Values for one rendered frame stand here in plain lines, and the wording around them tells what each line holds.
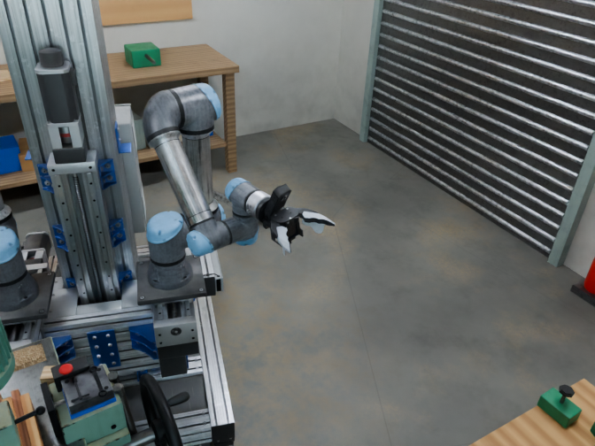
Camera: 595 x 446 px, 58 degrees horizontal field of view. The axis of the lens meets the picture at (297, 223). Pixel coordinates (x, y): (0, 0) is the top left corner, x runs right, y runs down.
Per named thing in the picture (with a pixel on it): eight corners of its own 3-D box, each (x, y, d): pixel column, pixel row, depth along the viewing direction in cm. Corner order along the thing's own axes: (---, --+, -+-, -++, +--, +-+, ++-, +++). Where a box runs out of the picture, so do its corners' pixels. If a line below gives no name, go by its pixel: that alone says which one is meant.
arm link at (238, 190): (244, 196, 162) (244, 172, 157) (266, 212, 155) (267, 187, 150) (223, 204, 157) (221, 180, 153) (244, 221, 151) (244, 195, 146)
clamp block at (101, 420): (127, 428, 127) (122, 403, 123) (68, 454, 121) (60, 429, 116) (110, 385, 138) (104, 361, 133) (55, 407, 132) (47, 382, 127)
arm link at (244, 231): (218, 242, 160) (216, 211, 154) (248, 229, 167) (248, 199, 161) (233, 254, 155) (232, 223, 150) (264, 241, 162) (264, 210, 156)
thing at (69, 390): (116, 401, 123) (112, 385, 120) (66, 421, 118) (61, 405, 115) (101, 363, 132) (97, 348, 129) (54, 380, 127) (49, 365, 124)
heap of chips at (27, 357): (46, 360, 140) (45, 355, 139) (4, 375, 136) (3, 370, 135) (42, 343, 145) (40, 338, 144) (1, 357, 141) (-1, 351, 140)
